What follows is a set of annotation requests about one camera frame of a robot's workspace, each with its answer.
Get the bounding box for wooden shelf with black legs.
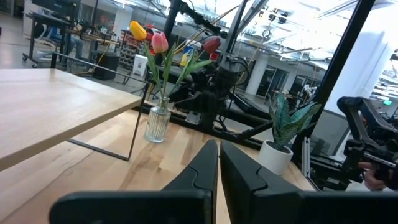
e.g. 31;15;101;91
0;51;150;172

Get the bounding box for black storage bin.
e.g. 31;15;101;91
93;51;121;81

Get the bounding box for black aluminium rig frame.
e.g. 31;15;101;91
133;0;379;192

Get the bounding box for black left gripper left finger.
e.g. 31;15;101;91
49;139;219;224

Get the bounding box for person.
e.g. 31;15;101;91
40;23;85;60

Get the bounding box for black leader arm handle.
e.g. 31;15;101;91
336;95;398;191

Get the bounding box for yellow tulip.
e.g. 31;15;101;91
129;20;165;102

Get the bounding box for snake plant in white pot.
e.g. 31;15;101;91
256;92;323;177

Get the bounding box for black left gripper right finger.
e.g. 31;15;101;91
219;140;398;224

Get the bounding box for small ribbed glass vase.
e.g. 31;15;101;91
143;96;172;144

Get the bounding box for person's hand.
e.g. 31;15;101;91
357;161;389;191

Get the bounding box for dark red tulip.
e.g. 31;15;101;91
169;36;223;100

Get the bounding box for pink tulip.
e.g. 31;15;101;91
150;31;178;100

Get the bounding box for white box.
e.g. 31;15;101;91
132;54;149;77

